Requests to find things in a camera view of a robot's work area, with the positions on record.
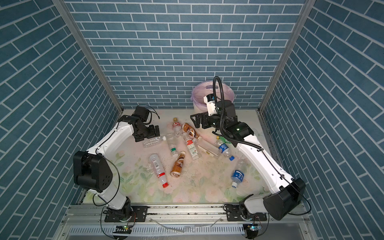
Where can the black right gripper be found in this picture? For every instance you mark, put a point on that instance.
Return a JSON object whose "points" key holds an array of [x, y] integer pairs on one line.
{"points": [[200, 115]]}

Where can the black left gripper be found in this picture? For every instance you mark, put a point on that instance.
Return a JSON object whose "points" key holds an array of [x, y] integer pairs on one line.
{"points": [[152, 133]]}

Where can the clear bottle white cap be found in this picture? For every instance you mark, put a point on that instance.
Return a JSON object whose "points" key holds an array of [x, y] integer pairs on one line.
{"points": [[154, 141]]}

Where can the clear bottle red label yellow cap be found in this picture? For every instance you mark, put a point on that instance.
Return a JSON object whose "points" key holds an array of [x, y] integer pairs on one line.
{"points": [[177, 127]]}

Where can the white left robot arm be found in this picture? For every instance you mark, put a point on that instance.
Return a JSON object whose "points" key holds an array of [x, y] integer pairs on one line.
{"points": [[92, 169]]}

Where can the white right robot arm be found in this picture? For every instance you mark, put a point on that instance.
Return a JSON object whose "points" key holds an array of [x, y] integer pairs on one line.
{"points": [[286, 193]]}

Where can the green soda bottle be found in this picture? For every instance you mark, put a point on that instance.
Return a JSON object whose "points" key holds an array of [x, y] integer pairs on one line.
{"points": [[223, 140]]}

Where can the clear bottle blue cap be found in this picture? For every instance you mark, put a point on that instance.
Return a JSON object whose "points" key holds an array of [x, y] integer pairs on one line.
{"points": [[224, 149]]}

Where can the clear bottle green cap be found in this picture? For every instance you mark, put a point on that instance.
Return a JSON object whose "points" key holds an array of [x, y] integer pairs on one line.
{"points": [[172, 143]]}

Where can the frosted clear tall bottle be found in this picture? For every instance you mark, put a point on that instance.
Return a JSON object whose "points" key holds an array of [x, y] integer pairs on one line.
{"points": [[208, 148]]}

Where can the brown drink bottle upper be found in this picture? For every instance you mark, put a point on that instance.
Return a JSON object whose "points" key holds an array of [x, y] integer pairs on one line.
{"points": [[190, 131]]}

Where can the brown drink bottle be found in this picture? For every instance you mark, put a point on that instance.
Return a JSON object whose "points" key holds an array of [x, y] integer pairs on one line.
{"points": [[178, 165], [190, 131]]}

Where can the clear bottle red white label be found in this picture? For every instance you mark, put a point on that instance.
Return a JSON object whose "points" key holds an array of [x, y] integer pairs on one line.
{"points": [[191, 146]]}

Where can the water bottle blue label white cap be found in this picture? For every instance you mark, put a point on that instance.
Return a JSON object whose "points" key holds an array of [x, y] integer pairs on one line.
{"points": [[239, 173]]}

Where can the brown drink bottle lower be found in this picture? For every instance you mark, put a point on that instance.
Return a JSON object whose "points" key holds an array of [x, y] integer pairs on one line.
{"points": [[178, 165]]}

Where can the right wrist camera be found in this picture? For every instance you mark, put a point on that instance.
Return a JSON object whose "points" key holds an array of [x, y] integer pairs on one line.
{"points": [[210, 101]]}

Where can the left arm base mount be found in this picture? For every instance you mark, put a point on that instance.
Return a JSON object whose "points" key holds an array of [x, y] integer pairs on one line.
{"points": [[126, 214]]}

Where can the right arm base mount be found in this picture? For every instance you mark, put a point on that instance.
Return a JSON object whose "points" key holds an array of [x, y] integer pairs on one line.
{"points": [[237, 213]]}

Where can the aluminium front rail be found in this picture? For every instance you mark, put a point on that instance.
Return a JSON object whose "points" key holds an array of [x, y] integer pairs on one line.
{"points": [[195, 214]]}

